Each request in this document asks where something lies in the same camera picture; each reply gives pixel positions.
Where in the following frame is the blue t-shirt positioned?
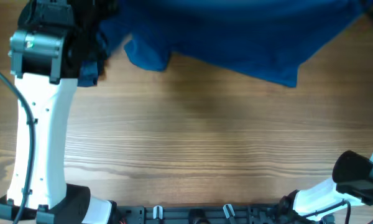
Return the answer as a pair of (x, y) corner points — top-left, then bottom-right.
(100, 0), (365, 88)

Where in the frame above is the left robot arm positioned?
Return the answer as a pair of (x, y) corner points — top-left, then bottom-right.
(0, 0), (120, 223)

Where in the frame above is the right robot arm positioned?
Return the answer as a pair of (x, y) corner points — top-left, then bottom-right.
(277, 151), (373, 223)

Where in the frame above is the navy folded shirt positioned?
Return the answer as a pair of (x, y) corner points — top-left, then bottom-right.
(78, 60), (106, 87)

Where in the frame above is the left white rail clip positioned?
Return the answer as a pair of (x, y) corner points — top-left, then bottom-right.
(152, 205), (163, 220)

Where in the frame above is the white rail clip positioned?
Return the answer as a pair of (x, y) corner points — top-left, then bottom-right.
(152, 205), (163, 220)
(223, 204), (235, 219)

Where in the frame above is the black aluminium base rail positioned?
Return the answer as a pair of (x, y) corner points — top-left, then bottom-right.
(114, 204), (290, 224)

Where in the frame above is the right white rail clip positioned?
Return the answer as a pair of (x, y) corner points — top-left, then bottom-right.
(223, 204), (235, 219)

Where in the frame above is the right black cable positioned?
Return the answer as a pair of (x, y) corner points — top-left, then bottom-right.
(301, 198), (373, 224)

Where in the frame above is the black cable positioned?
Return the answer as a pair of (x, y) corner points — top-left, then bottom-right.
(301, 198), (373, 224)
(0, 63), (38, 224)

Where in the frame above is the left black cable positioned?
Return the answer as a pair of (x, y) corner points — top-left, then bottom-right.
(0, 63), (38, 224)

